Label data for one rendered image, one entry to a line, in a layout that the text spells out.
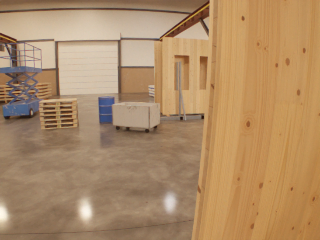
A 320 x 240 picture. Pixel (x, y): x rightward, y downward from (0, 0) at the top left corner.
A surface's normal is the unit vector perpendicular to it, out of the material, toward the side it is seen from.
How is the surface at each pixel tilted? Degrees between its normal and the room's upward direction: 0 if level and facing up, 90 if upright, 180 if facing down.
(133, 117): 90
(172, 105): 90
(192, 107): 90
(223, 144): 90
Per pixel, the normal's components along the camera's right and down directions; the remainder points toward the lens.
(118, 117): -0.36, 0.18
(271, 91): 0.22, 0.19
